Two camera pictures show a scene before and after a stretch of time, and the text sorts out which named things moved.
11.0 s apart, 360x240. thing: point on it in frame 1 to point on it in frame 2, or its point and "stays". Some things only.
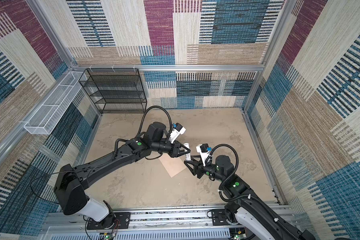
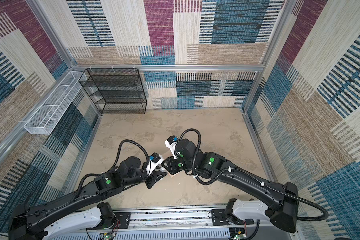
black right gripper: (197, 167) to (170, 162)
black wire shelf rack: (115, 90) stays
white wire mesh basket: (43, 121) stays
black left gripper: (175, 149) to (153, 178)
